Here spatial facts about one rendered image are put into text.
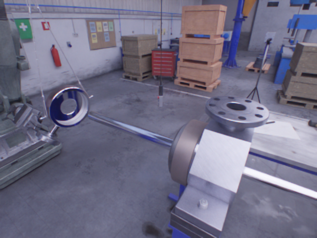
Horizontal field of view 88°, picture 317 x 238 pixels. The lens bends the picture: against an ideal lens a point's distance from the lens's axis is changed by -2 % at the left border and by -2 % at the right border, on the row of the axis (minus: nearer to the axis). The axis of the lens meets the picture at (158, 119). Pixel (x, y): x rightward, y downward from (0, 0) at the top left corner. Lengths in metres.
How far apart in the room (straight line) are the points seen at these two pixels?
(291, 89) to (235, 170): 4.39
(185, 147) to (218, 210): 0.29
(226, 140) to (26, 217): 2.14
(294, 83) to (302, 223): 3.32
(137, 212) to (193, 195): 1.31
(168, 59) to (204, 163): 5.03
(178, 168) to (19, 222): 1.91
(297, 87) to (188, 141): 4.37
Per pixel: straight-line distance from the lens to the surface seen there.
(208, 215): 0.75
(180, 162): 0.84
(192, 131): 0.86
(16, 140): 2.79
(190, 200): 0.77
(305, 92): 5.11
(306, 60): 4.93
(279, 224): 2.30
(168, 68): 5.68
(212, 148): 0.75
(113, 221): 2.03
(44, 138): 1.62
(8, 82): 2.13
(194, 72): 5.15
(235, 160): 0.74
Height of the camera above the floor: 1.73
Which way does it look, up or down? 30 degrees down
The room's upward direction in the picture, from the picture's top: straight up
